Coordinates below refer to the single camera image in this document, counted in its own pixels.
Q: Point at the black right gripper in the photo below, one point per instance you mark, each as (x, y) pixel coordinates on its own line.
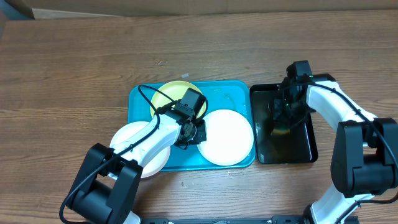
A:
(283, 120)

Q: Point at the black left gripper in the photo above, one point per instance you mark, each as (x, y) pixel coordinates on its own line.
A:
(201, 135)

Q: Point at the green yellow sponge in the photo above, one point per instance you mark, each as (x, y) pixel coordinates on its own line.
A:
(279, 129)

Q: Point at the white plate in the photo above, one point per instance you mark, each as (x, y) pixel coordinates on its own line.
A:
(158, 162)
(229, 138)

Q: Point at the yellow plate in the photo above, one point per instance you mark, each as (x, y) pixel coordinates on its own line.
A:
(175, 90)

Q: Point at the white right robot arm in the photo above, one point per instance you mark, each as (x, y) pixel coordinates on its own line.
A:
(364, 160)

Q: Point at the black water tray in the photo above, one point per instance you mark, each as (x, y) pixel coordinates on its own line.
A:
(296, 146)

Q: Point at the blue plastic tray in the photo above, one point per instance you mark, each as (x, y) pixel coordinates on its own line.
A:
(222, 95)

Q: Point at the cardboard backdrop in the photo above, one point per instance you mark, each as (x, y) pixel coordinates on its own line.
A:
(196, 7)

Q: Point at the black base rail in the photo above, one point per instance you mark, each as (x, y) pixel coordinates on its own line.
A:
(278, 219)

